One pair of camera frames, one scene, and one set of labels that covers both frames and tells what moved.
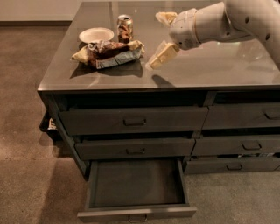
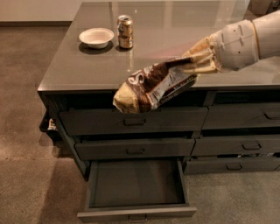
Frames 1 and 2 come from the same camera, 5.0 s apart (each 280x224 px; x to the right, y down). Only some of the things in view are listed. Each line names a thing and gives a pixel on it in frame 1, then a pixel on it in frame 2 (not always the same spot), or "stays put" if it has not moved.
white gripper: [184, 29] -> [236, 45]
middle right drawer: [235, 145] stays put
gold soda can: [125, 28] stays put
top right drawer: [242, 115] stays put
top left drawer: [133, 120] stays put
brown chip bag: [108, 54] -> [153, 86]
